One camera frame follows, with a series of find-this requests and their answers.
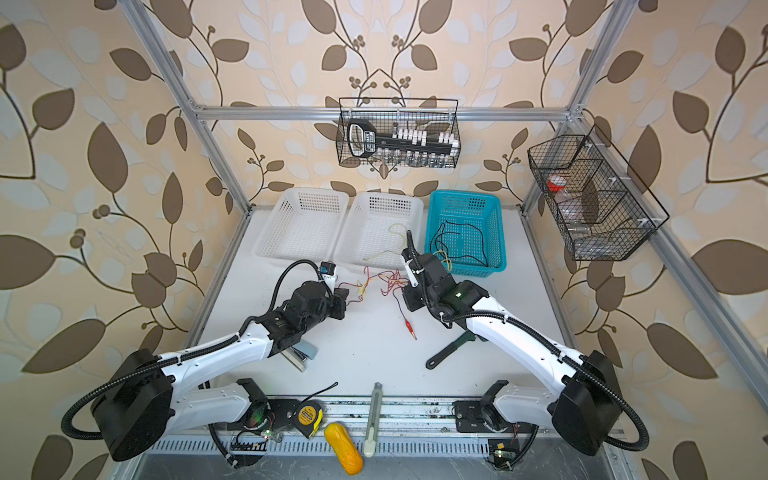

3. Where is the black wire basket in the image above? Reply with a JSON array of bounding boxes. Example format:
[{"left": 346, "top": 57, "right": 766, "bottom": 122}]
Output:
[
  {"left": 527, "top": 126, "right": 670, "bottom": 261},
  {"left": 335, "top": 96, "right": 462, "bottom": 169}
]

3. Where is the grey blue stapler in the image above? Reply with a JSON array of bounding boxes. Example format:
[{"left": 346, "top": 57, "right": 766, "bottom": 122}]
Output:
[{"left": 281, "top": 340, "right": 318, "bottom": 372}]

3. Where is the yellow black tape measure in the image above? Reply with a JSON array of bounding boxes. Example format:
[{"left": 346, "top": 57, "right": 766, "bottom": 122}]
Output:
[{"left": 291, "top": 382, "right": 338, "bottom": 440}]

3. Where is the green black pipe wrench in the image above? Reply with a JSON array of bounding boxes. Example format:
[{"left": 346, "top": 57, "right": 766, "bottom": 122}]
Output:
[{"left": 425, "top": 331, "right": 478, "bottom": 370}]

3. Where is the middle white plastic basket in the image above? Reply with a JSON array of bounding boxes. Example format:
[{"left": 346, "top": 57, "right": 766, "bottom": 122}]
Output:
[{"left": 332, "top": 192, "right": 424, "bottom": 270}]

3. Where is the black socket tool set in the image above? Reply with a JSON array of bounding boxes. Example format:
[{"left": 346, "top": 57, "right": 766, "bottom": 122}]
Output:
[{"left": 344, "top": 119, "right": 461, "bottom": 160}]

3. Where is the white utility knife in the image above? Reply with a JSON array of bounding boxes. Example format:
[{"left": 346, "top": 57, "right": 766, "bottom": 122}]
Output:
[{"left": 362, "top": 382, "right": 383, "bottom": 458}]

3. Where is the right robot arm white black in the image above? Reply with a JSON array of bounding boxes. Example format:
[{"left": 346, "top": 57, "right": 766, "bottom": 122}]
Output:
[{"left": 402, "top": 248, "right": 650, "bottom": 456}]

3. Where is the yellow corn cob toy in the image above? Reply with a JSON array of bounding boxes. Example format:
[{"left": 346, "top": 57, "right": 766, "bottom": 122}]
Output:
[{"left": 323, "top": 423, "right": 364, "bottom": 476}]

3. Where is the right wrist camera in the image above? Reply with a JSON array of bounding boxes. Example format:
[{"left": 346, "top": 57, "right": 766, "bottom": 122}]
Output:
[{"left": 401, "top": 229, "right": 424, "bottom": 287}]

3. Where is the right black wire basket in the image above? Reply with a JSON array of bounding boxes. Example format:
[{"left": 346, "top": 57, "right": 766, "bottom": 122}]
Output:
[{"left": 527, "top": 126, "right": 670, "bottom": 261}]

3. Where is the teal plastic basket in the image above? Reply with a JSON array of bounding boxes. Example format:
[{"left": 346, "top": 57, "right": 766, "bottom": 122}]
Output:
[{"left": 424, "top": 190, "right": 507, "bottom": 278}]

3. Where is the aluminium frame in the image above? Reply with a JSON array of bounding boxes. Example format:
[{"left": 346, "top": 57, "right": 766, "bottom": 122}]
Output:
[{"left": 147, "top": 1, "right": 767, "bottom": 479}]

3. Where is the white plastic basket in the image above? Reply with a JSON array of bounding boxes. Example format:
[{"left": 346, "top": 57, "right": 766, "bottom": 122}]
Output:
[
  {"left": 252, "top": 188, "right": 349, "bottom": 262},
  {"left": 332, "top": 192, "right": 424, "bottom": 270}
]

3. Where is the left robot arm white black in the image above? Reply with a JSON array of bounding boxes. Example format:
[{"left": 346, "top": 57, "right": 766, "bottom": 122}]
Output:
[{"left": 60, "top": 261, "right": 349, "bottom": 462}]

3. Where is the black cable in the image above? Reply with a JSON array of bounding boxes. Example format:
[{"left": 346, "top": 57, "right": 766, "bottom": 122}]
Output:
[{"left": 429, "top": 219, "right": 491, "bottom": 268}]

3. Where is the back black wire basket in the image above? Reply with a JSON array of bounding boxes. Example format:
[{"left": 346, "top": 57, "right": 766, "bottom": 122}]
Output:
[{"left": 335, "top": 96, "right": 462, "bottom": 169}]

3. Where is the red alligator clip cable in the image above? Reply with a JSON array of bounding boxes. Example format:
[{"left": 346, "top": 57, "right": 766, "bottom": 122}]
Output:
[{"left": 335, "top": 266, "right": 419, "bottom": 341}]

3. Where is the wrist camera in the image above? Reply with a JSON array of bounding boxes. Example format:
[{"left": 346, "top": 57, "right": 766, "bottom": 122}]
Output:
[
  {"left": 318, "top": 261, "right": 338, "bottom": 283},
  {"left": 401, "top": 229, "right": 424, "bottom": 287}
]

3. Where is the left white plastic basket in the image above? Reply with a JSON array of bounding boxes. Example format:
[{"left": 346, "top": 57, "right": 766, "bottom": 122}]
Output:
[{"left": 252, "top": 188, "right": 349, "bottom": 262}]

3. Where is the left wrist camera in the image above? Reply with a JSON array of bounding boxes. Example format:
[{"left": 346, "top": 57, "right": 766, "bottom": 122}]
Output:
[{"left": 318, "top": 261, "right": 338, "bottom": 283}]

